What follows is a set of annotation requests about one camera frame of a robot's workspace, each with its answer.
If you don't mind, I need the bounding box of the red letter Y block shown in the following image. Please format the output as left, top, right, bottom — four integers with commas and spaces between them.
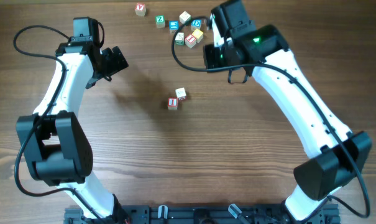
135, 2, 147, 17

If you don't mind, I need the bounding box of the green picture block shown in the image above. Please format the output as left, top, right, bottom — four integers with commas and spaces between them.
175, 32, 185, 45

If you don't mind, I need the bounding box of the blue letter D block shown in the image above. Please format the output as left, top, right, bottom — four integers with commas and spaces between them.
191, 19, 202, 31

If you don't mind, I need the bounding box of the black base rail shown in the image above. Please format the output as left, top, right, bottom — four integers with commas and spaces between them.
63, 204, 341, 224

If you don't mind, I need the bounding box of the blue letter S block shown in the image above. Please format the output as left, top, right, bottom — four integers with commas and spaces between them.
169, 21, 179, 34

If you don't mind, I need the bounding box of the white green top block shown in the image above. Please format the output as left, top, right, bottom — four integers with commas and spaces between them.
179, 11, 191, 24

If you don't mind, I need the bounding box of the red letter block centre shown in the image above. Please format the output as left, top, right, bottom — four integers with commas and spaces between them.
185, 34, 197, 48

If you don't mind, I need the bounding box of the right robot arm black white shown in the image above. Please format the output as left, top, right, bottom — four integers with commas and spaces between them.
203, 1, 372, 223

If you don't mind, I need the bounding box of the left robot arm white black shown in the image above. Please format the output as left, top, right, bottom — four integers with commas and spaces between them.
14, 17, 130, 223

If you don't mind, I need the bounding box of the green letter Z block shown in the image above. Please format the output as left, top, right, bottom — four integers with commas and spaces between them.
155, 15, 165, 28

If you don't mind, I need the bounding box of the red letter A block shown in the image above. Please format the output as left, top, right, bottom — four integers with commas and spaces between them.
175, 88, 187, 101

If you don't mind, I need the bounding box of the yellow block upper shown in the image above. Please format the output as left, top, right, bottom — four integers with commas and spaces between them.
192, 29, 204, 43

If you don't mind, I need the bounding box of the red letter I block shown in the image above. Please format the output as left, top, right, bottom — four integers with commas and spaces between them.
167, 98, 178, 110

